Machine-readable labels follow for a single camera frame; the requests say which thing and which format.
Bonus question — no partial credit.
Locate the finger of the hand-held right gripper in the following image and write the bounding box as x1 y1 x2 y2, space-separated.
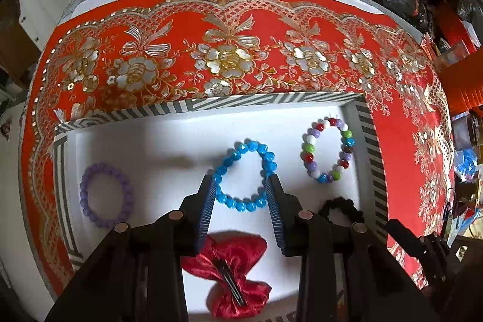
385 218 431 260

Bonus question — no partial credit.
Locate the blue bead bracelet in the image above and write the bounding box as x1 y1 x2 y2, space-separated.
212 140 278 213

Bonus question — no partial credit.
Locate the purple bead bracelet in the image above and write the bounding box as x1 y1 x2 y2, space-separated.
79 162 135 228

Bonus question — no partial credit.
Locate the red floral tablecloth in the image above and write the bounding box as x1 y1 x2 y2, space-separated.
19 0 455 302

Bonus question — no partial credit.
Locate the white tray with striped rim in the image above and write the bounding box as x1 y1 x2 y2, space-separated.
53 90 389 322

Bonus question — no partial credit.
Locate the black scrunchie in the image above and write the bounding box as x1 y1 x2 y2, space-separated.
319 197 366 225

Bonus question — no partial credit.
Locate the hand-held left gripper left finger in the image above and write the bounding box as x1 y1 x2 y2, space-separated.
45 174 219 322

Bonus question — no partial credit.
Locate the blue plastic bag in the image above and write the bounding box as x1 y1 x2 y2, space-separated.
455 148 478 175

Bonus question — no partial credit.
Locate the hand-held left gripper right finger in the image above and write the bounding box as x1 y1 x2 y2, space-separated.
264 174 440 322

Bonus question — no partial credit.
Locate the red box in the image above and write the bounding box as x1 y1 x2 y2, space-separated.
438 5 478 55

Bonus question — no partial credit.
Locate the multicoloured bead bracelet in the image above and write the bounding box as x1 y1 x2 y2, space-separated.
301 117 355 184

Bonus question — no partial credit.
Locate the red satin bow hair clip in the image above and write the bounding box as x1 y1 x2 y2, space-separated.
181 230 272 319

